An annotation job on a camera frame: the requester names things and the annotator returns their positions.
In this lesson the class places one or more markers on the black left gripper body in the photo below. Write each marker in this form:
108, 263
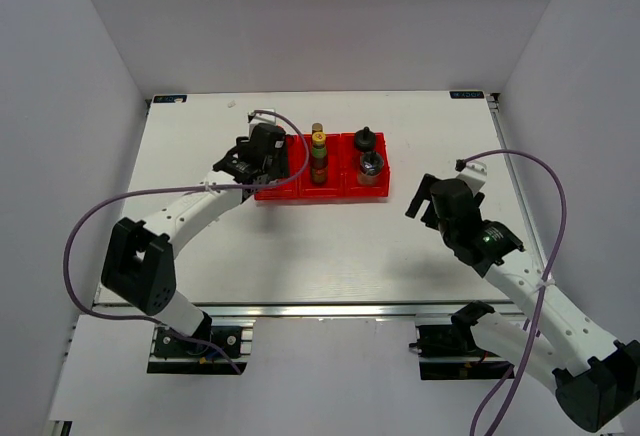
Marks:
278, 166

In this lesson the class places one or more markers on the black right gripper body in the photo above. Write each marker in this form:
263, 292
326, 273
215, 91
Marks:
447, 234

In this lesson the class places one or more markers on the yellow cap sauce bottle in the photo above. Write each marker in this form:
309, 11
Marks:
319, 158

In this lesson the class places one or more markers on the small yellow label bottle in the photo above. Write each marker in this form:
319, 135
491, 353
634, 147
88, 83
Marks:
317, 127

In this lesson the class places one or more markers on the black lid spice jar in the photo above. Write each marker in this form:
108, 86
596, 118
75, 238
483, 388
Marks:
365, 140

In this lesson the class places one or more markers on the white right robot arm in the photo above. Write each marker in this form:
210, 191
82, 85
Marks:
592, 374

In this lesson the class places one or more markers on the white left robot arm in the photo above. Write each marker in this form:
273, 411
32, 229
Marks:
139, 266

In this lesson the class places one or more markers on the left red plastic bin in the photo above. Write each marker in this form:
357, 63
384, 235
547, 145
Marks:
295, 159

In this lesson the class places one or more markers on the red plastic bin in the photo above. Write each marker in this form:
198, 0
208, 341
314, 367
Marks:
349, 165
295, 159
333, 187

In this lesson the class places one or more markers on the middle red plastic bin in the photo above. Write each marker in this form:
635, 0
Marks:
333, 187

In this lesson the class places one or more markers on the right red plastic bin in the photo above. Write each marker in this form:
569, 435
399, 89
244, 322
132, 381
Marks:
349, 165

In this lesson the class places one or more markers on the left blue corner label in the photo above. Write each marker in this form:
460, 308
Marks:
169, 99

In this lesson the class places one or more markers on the blue corner label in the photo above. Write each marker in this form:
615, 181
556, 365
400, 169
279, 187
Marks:
466, 94
169, 99

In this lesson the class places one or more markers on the right blue corner label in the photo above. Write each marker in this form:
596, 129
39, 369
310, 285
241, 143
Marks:
466, 94

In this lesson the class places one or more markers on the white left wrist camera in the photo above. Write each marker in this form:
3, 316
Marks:
256, 117

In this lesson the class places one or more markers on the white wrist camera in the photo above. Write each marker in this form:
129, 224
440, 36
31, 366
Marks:
256, 117
473, 174

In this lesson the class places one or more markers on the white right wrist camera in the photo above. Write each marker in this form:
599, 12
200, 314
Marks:
473, 174

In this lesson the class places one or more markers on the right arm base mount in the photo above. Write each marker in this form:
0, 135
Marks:
448, 352

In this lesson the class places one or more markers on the aluminium table front rail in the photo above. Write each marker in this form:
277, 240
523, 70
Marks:
339, 310

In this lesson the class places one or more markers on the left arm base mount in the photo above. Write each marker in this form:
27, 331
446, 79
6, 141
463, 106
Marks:
170, 355

